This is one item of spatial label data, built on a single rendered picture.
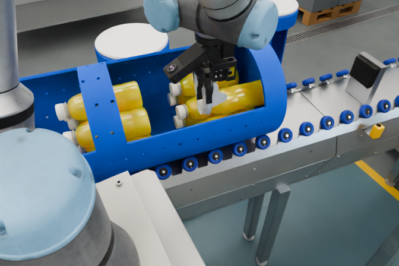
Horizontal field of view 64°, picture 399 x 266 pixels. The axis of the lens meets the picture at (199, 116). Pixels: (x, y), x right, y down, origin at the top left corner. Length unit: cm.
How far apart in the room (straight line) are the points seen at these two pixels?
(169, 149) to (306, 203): 140
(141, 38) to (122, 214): 86
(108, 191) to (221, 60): 37
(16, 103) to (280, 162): 79
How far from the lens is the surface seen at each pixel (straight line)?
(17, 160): 35
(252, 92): 83
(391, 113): 125
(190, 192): 93
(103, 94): 71
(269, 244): 161
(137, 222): 53
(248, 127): 80
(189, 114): 87
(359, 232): 205
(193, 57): 70
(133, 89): 77
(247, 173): 98
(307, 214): 201
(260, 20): 47
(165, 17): 55
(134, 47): 123
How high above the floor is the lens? 163
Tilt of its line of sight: 42 degrees down
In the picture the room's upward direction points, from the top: straight up
